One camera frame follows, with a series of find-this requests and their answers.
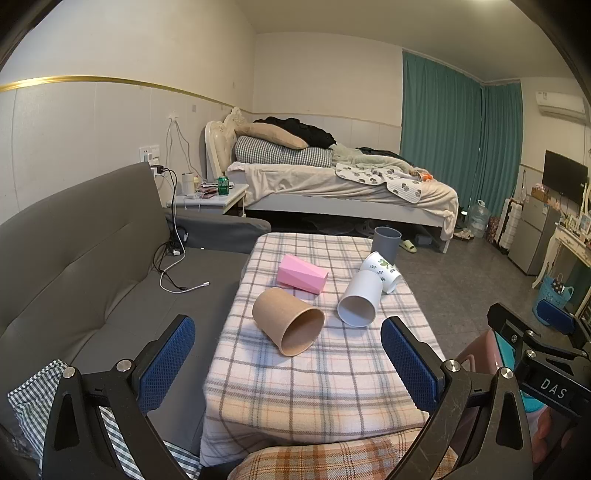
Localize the green slipper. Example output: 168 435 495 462
400 239 417 254

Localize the grey sofa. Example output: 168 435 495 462
1 164 270 452

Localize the white cup green print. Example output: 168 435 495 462
360 251 403 294

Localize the brown paper cup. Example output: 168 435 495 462
252 287 325 357

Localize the pink faceted cup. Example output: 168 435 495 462
276 254 329 295

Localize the white air conditioner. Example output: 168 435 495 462
536 91 587 124

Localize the orange plaid cloth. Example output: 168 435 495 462
227 428 459 480

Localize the plain white cup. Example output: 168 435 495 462
337 270 382 328

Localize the tan pillow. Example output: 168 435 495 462
235 123 308 150

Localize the white bedside table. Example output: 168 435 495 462
174 184 249 217

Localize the grey plastic cup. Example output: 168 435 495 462
372 226 402 264

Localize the white charging cable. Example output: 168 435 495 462
158 241 211 294

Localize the teal phone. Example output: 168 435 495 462
493 329 546 414

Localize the black television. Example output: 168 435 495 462
542 150 588 206

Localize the green checked cloth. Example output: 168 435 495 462
6 358 204 480

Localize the blue laundry basket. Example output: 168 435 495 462
533 275 574 325

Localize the pink plastic stool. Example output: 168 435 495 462
451 329 503 455

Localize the water jug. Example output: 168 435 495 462
468 200 490 238

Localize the white mug on nightstand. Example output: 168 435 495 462
181 172 195 196

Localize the green soda can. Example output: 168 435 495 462
216 175 230 196

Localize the bed with beige bedding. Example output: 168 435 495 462
204 109 459 251

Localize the checked pillow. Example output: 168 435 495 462
233 136 332 168

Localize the grey mini fridge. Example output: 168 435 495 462
509 197 561 276

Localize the teal curtain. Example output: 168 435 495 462
401 51 523 216

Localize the pink plaid tablecloth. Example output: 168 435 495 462
199 233 442 467

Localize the person's hand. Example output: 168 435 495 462
528 405 578 467

